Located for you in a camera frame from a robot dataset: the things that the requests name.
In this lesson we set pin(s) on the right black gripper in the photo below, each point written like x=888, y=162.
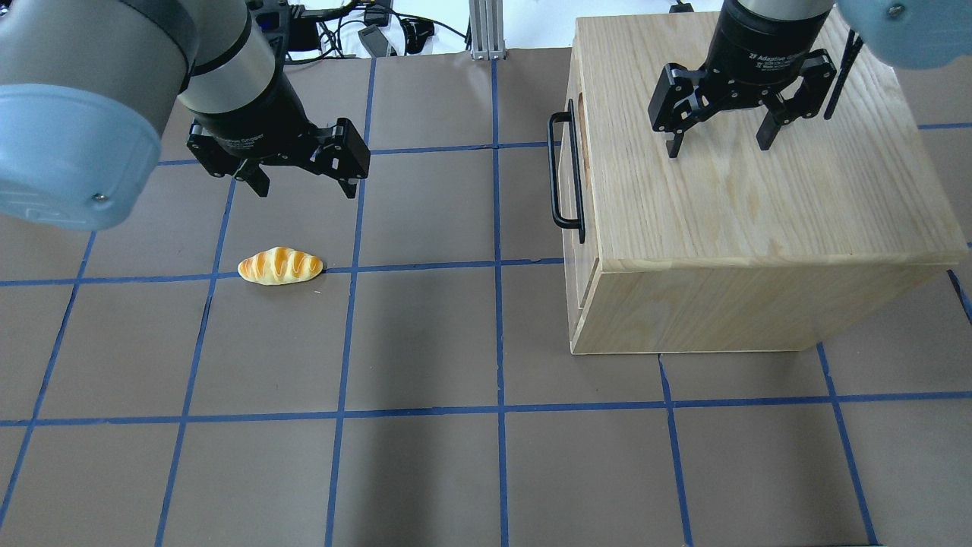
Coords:
x=762, y=47

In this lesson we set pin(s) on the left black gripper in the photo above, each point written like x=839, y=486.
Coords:
x=262, y=121

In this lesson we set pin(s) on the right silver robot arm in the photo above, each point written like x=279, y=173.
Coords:
x=915, y=35

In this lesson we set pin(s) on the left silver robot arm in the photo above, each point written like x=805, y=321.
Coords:
x=87, y=87

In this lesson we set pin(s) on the wooden drawer cabinet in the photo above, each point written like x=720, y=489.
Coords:
x=726, y=247

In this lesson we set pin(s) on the toy bread loaf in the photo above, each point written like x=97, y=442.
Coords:
x=280, y=266

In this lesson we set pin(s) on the black power adapter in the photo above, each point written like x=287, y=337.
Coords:
x=375, y=43

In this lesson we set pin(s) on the aluminium frame post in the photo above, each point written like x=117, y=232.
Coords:
x=486, y=34

